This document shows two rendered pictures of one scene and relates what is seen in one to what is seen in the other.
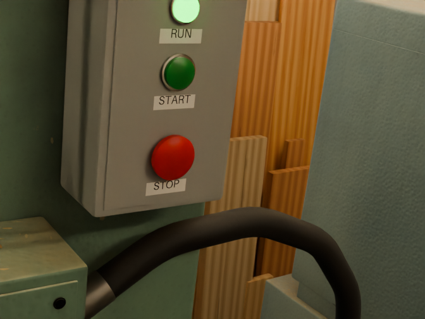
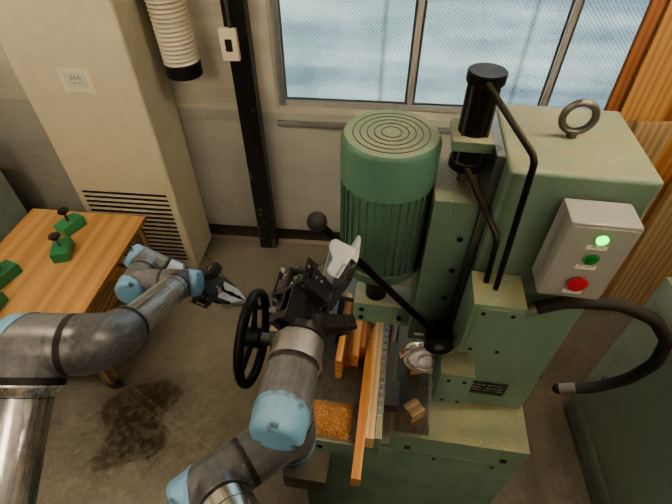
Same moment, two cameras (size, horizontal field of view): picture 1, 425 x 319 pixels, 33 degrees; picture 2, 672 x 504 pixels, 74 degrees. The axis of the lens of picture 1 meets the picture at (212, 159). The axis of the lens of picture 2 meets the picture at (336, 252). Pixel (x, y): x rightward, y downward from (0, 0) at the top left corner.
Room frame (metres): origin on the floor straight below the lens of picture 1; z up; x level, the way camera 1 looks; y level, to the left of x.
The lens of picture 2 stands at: (-0.16, -0.01, 1.90)
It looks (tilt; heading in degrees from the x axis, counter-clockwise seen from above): 45 degrees down; 44
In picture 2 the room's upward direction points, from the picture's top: straight up
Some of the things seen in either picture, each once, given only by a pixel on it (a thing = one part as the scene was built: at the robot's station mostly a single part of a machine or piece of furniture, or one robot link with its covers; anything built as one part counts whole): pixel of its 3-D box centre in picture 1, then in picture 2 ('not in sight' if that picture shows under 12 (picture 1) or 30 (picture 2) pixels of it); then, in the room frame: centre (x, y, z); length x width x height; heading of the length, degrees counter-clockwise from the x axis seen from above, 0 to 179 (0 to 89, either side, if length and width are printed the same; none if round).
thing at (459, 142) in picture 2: not in sight; (478, 121); (0.48, 0.27, 1.54); 0.08 x 0.08 x 0.17; 35
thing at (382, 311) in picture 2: not in sight; (382, 306); (0.41, 0.37, 1.03); 0.14 x 0.07 x 0.09; 125
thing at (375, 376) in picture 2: not in sight; (379, 329); (0.41, 0.37, 0.93); 0.60 x 0.02 x 0.05; 35
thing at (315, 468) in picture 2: not in sight; (306, 470); (0.11, 0.35, 0.58); 0.12 x 0.08 x 0.08; 125
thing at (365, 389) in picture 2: not in sight; (369, 352); (0.34, 0.35, 0.92); 0.62 x 0.02 x 0.04; 35
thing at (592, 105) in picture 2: not in sight; (578, 118); (0.57, 0.15, 1.55); 0.06 x 0.02 x 0.06; 125
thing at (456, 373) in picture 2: not in sight; (451, 372); (0.38, 0.15, 1.02); 0.09 x 0.07 x 0.12; 35
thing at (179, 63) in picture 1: (179, 73); (591, 260); (0.44, 0.03, 1.42); 0.02 x 0.01 x 0.02; 125
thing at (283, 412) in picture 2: not in sight; (285, 401); (-0.01, 0.23, 1.33); 0.11 x 0.08 x 0.09; 35
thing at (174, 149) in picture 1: (172, 157); (577, 284); (0.44, 0.03, 1.36); 0.03 x 0.01 x 0.03; 125
